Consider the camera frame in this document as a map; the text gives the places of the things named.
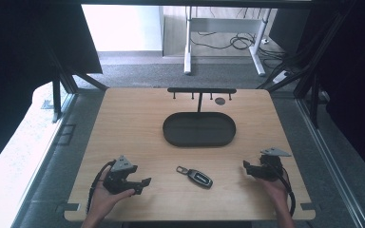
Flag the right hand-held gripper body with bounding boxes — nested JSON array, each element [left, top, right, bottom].
[[249, 146, 292, 182]]

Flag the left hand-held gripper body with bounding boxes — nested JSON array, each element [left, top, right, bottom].
[[103, 155, 143, 195]]

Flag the black car key fob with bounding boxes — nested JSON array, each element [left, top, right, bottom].
[[176, 165, 214, 190]]

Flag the black key stand with tray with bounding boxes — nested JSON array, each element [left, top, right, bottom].
[[162, 87, 238, 148]]

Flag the person's left hand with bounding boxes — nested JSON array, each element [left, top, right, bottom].
[[88, 167, 136, 219]]

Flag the person's right hand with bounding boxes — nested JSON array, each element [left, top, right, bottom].
[[256, 172, 290, 213]]

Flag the black metal stand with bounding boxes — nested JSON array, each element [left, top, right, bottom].
[[46, 47, 109, 124], [256, 6, 355, 129]]

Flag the white power strip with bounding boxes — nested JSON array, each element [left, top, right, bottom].
[[272, 69, 291, 85]]

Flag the black curtain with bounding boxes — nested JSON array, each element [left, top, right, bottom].
[[298, 0, 365, 188], [0, 0, 104, 179]]

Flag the white cabinet panel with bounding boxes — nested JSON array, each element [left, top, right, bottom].
[[81, 4, 164, 52]]

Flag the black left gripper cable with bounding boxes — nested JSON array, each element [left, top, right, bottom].
[[86, 160, 117, 214]]

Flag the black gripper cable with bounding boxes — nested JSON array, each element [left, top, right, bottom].
[[264, 156, 297, 218], [86, 160, 117, 214]]

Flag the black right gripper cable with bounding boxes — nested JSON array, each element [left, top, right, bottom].
[[264, 156, 297, 218]]

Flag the aluminium floor rail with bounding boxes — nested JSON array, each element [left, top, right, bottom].
[[296, 98, 365, 228]]

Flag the black floor cables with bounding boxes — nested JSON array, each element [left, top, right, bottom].
[[189, 29, 288, 69]]

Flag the white desk frame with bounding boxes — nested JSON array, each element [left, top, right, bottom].
[[183, 6, 272, 77]]

